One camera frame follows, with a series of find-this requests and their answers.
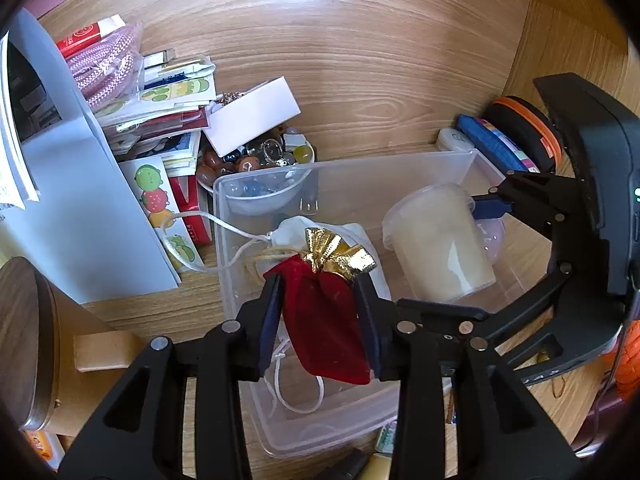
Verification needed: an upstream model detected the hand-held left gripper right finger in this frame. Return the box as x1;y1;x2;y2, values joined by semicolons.
352;273;587;480

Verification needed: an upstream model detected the white bowl of stone beads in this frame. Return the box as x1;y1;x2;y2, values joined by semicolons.
194;129;319;216

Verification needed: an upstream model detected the translucent plastic cup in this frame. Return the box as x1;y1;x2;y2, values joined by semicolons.
382;182;497;304

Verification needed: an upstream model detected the red paper packet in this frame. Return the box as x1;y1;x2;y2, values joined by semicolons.
167;175;214;246

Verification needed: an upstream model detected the orange packet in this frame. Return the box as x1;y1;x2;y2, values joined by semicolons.
22;429;66;467

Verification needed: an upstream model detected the small white round container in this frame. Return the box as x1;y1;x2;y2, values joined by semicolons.
437;128;476;153

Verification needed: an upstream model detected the green and white packet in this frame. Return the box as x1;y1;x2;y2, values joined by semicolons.
374;422;399;456

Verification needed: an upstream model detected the red velvet pouch gold top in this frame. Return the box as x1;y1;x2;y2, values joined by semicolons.
263;227;377;386

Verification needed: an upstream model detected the wooden desktop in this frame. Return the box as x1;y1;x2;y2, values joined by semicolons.
20;0;632;480

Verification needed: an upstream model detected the pink braided rope in bag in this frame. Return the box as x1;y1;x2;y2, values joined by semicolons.
67;23;146;112

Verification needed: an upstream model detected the blue colourful packet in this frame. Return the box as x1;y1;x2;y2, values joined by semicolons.
455;114;541;174

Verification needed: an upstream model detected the red and white packet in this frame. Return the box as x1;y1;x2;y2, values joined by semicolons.
55;15;127;59

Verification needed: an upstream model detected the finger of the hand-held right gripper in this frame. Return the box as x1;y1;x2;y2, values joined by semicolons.
472;169;597;239
397;259;574;357

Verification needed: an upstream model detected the pale yellow block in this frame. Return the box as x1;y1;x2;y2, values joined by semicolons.
357;452;391;480

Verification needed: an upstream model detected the pile of cards and papers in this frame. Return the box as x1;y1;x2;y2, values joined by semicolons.
99;49;219;173

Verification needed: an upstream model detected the black round case orange zipper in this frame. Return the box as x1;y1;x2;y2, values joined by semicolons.
484;95;564;174

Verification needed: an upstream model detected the white drawstring pouch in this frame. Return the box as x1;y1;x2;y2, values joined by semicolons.
160;211;393;415

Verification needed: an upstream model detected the white card box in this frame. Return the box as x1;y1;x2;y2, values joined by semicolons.
202;76;302;157

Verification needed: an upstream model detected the orange knitted object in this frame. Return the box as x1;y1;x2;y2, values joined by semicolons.
601;317;640;402

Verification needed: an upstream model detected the fruit sticker sheet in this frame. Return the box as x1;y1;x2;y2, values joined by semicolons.
119;155;206;274

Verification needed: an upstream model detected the pale blue paper folder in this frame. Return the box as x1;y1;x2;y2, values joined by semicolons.
0;7;182;306

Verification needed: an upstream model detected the clear plastic storage box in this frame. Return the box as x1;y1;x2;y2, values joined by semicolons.
212;149;557;459

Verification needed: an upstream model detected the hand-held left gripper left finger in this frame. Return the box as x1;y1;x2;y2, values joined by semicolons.
57;273;287;480

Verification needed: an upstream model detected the green sticker sheet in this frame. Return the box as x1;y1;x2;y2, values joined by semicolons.
139;74;217;107

